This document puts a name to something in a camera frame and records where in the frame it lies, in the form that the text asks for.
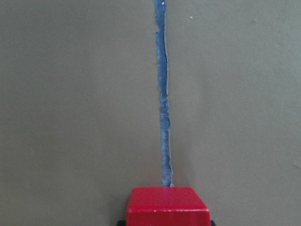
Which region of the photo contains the red block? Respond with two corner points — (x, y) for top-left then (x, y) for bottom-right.
(126, 187), (211, 226)

